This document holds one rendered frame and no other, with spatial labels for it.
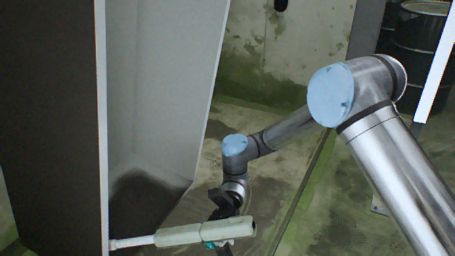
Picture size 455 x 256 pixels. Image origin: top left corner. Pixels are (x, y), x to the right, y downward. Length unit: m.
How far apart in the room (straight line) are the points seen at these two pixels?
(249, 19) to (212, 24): 1.72
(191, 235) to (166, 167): 0.65
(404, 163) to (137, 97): 1.11
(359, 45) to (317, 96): 2.04
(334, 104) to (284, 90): 2.31
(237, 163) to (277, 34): 1.81
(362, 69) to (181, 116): 0.86
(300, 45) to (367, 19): 0.51
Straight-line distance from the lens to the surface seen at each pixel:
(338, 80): 0.66
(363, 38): 2.70
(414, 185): 0.66
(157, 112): 1.46
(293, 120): 1.03
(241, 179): 1.21
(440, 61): 1.86
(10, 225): 1.99
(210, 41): 1.21
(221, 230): 0.97
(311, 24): 2.75
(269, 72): 2.95
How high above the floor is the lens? 1.46
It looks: 31 degrees down
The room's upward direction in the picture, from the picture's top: straight up
